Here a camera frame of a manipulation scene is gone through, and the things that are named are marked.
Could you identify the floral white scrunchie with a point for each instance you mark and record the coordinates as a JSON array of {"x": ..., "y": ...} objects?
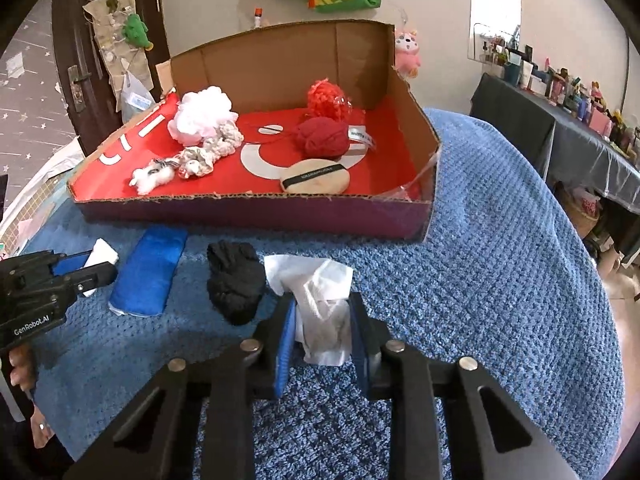
[{"x": 199, "y": 161}]

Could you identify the orange white stick on wall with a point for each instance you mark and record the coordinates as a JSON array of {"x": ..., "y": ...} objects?
[{"x": 258, "y": 18}]

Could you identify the white tissue packet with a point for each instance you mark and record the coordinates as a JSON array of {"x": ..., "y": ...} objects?
[{"x": 321, "y": 288}]

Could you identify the pink plush toy on wall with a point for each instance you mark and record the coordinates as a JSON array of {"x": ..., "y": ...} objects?
[{"x": 407, "y": 54}]

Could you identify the white plastic bag on door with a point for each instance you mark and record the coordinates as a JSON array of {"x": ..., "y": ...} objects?
[{"x": 134, "y": 98}]

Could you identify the red knitted yarn item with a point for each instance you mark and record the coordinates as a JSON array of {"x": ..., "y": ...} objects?
[{"x": 322, "y": 137}]

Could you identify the blue soft cloth pouch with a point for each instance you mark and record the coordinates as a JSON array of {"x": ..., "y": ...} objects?
[{"x": 143, "y": 283}]

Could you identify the white fluffy star plush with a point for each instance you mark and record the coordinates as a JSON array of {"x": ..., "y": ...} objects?
[{"x": 156, "y": 173}]

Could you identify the cardboard box red lining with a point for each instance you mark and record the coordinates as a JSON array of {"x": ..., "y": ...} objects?
[{"x": 266, "y": 73}]

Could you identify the beige hanging door organizer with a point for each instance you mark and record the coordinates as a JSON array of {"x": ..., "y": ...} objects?
[{"x": 108, "y": 18}]

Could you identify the orange-red mesh bath pouf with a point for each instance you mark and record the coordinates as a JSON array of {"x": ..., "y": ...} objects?
[{"x": 326, "y": 99}]

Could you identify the dark brown door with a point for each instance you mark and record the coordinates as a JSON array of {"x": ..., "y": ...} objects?
[{"x": 91, "y": 104}]

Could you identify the black knitted soft item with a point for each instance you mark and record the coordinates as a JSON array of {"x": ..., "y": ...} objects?
[{"x": 237, "y": 280}]

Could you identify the beige round powder puff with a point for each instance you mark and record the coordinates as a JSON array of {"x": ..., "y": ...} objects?
[{"x": 315, "y": 177}]

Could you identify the wall mirror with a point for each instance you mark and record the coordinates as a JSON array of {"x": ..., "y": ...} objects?
[{"x": 493, "y": 22}]

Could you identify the small white soft pad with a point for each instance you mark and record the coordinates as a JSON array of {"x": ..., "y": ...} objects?
[{"x": 102, "y": 252}]

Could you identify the table with dark cloth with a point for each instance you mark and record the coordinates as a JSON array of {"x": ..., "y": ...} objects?
[{"x": 558, "y": 146}]

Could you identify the cosmetics bottles on table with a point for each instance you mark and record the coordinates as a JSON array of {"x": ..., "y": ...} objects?
[{"x": 558, "y": 90}]

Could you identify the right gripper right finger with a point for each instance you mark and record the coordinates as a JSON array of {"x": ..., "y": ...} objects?
[{"x": 436, "y": 405}]

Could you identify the person's left hand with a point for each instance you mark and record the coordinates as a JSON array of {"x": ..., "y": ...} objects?
[{"x": 23, "y": 375}]

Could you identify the green plush toy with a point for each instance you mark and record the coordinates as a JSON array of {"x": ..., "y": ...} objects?
[{"x": 135, "y": 32}]

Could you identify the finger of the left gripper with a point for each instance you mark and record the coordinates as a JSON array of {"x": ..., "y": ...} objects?
[
  {"x": 70, "y": 263},
  {"x": 91, "y": 277}
]

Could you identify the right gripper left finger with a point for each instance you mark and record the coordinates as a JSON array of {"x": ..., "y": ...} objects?
[{"x": 196, "y": 420}]

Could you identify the white mesh bath pouf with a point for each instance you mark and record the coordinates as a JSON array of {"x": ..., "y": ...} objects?
[{"x": 199, "y": 115}]

